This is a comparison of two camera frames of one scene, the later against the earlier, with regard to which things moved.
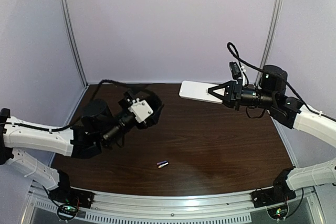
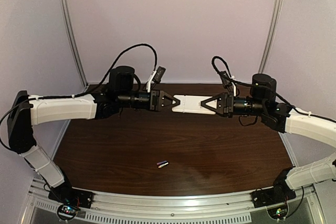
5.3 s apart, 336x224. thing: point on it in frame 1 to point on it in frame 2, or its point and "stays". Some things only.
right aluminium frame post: [275, 12] stays
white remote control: [199, 91] to [192, 104]
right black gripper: [231, 94] to [228, 104]
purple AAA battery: [161, 162] stays
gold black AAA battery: [163, 165] stays
